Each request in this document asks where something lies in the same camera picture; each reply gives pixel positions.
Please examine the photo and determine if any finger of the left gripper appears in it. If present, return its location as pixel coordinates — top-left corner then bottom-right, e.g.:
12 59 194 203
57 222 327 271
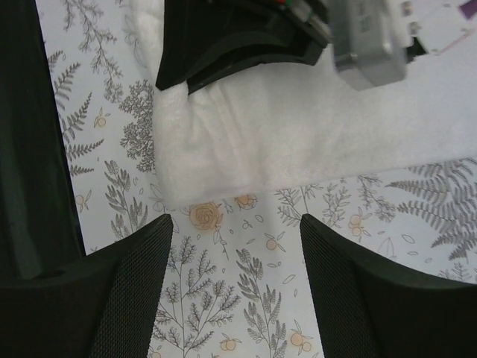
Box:
156 1 323 93

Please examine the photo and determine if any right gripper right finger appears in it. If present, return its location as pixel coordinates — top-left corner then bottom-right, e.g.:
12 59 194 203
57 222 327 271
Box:
300 214 476 358

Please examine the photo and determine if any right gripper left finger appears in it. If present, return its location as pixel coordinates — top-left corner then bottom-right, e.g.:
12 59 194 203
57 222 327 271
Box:
1 214 174 357

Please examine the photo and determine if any white towel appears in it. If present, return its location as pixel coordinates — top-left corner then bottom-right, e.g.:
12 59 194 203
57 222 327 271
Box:
152 1 476 207

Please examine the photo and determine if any floral table mat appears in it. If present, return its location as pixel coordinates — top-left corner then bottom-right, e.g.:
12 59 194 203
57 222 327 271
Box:
37 1 476 357

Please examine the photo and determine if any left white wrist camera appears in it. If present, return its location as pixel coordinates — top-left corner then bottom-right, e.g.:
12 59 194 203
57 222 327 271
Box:
327 0 427 90

